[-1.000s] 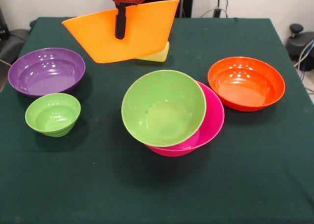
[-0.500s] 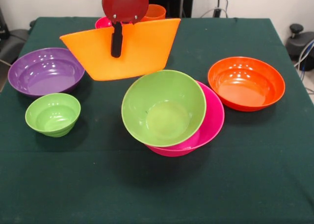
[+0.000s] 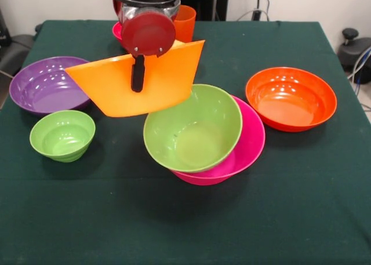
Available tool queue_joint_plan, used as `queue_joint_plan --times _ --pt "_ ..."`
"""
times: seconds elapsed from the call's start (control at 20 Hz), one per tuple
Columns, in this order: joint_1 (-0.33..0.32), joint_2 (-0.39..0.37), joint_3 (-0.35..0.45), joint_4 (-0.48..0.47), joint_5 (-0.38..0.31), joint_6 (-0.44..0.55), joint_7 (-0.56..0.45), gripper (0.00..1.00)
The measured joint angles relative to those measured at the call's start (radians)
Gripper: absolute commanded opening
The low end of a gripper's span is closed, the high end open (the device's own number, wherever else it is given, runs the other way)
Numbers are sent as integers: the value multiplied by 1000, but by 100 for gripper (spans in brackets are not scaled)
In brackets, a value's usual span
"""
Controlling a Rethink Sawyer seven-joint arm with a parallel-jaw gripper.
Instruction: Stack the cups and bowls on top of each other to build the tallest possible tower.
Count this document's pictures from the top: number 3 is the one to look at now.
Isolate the thin grey cable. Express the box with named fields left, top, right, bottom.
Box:
left=233, top=9, right=272, bottom=22

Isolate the orange bowl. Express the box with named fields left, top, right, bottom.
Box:
left=245, top=67, right=338, bottom=132

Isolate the yellow bowl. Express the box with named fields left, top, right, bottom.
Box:
left=64, top=39, right=206, bottom=118

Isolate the purple bowl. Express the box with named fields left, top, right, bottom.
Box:
left=9, top=56, right=92, bottom=117

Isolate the orange cup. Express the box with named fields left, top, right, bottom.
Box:
left=173, top=5, right=197, bottom=43

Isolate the dark grey chair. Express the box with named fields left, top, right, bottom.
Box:
left=0, top=6, right=43, bottom=77

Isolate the grey blue cable bundle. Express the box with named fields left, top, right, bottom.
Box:
left=347, top=46, right=371, bottom=86

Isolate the black round equipment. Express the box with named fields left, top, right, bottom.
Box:
left=337, top=28, right=371, bottom=72

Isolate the small green bowl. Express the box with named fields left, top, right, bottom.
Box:
left=29, top=110, right=96, bottom=163

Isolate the pink bowl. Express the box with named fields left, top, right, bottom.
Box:
left=170, top=95, right=266, bottom=186

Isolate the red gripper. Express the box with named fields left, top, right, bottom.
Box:
left=112, top=0, right=177, bottom=93

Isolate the dark green tablecloth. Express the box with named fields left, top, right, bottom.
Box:
left=0, top=20, right=371, bottom=265

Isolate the red bowl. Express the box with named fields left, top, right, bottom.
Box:
left=112, top=20, right=124, bottom=44

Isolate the large green bowl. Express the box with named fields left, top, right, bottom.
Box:
left=143, top=84, right=243, bottom=173

